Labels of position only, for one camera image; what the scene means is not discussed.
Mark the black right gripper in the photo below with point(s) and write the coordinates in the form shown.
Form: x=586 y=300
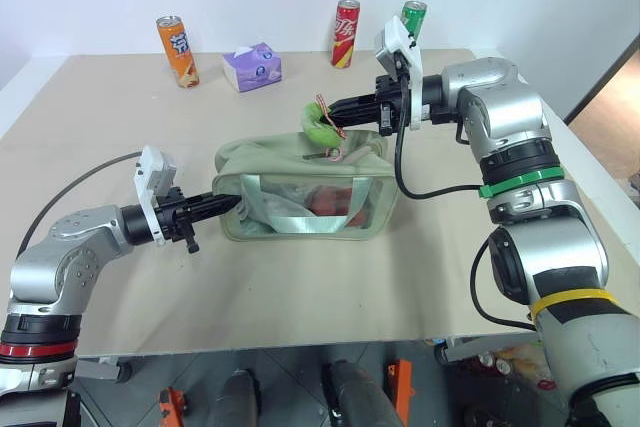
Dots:
x=387 y=97

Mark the box of snacks and cans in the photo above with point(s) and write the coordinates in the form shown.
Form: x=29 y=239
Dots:
x=520 y=364

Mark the narrow dark rounded shape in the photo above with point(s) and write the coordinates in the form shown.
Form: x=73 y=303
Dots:
x=239 y=399

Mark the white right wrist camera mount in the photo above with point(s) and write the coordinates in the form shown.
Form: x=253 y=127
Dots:
x=400 y=39

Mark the red item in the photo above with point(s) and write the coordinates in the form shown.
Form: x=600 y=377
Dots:
x=332 y=199

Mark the red cola can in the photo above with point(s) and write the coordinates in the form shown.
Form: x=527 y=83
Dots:
x=345 y=34

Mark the wide dark rounded shape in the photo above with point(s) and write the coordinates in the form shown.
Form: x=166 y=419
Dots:
x=357 y=394

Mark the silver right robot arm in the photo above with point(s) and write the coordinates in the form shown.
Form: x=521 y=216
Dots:
x=510 y=112

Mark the orange metal bracket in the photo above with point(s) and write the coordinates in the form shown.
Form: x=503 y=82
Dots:
x=172 y=407
x=401 y=387

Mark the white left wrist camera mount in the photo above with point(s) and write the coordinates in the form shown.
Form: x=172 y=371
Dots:
x=150 y=172

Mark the dark door frame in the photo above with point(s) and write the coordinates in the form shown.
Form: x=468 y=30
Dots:
x=605 y=72

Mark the orange soda can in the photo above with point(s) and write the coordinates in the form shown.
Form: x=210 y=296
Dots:
x=179 y=54

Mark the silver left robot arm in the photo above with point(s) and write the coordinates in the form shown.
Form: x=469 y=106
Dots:
x=65 y=247

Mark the purple tissue pack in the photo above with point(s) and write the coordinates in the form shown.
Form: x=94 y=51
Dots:
x=255 y=69

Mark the green soda can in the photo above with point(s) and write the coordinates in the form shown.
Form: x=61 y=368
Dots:
x=414 y=14

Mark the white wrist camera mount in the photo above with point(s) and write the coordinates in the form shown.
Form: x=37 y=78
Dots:
x=400 y=39
x=150 y=172

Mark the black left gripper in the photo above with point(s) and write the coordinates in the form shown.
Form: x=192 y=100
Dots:
x=172 y=214

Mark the green transparent toiletry bag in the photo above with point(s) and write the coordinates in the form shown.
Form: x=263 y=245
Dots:
x=280 y=157

